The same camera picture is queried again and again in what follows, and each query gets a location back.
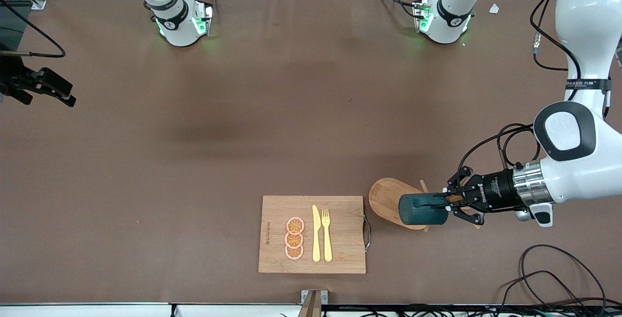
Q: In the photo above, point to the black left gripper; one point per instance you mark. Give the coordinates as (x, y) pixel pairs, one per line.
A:
(496, 191)

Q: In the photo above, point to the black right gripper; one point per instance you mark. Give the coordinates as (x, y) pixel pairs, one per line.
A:
(10, 83)

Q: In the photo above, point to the dark green cup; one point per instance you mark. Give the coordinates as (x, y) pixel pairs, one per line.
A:
(418, 215)

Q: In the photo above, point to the wooden mug rack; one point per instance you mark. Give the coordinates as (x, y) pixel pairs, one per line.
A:
(384, 200)

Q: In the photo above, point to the wooden cutting board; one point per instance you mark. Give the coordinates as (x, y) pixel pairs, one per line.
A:
(345, 239)

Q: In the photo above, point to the yellow plastic fork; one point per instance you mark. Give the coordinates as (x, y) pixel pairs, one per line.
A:
(327, 244)

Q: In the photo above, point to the yellow plastic knife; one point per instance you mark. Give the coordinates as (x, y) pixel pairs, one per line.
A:
(316, 239)

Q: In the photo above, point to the orange slice toy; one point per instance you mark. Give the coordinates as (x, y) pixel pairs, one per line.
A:
(295, 225)

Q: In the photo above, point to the small white paper scrap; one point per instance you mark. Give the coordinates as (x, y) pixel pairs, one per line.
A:
(494, 8)

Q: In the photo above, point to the brown table cover sheet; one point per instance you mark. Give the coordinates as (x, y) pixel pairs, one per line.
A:
(243, 113)

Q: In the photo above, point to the metal bracket with post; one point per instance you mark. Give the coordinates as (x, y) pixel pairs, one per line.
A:
(313, 305)

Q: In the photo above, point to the white table edge rail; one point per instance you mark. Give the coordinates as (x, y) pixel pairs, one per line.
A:
(97, 311)

